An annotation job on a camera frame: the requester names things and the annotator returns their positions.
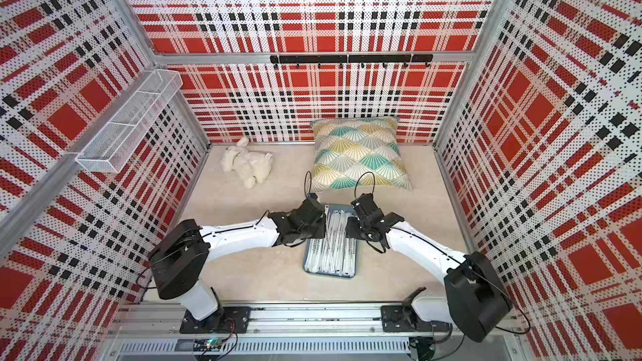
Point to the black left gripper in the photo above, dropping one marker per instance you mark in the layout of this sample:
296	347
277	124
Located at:
321	230

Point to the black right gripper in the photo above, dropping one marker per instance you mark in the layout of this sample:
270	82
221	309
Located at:
351	228

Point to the white paper straw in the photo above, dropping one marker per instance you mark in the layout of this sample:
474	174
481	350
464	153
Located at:
349	258
314	255

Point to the blue plastic storage tray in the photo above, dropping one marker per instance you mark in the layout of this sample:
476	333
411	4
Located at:
334	242

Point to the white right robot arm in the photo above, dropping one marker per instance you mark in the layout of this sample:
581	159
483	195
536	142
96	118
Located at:
476	298

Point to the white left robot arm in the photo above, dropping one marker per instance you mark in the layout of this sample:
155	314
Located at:
176	263

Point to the geometric fan pattern pillow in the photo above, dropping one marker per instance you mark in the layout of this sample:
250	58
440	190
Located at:
357	152

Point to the white plush toy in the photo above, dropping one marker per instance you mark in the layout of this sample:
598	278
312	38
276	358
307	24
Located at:
251	167

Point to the green circuit board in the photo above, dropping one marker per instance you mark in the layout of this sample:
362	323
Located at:
213	345

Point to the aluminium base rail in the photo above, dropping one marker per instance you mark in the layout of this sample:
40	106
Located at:
294	331

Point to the black wall hook rail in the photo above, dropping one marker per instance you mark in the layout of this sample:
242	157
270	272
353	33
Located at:
360	59

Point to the white wire mesh basket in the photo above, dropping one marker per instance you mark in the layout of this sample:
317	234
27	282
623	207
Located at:
113	145

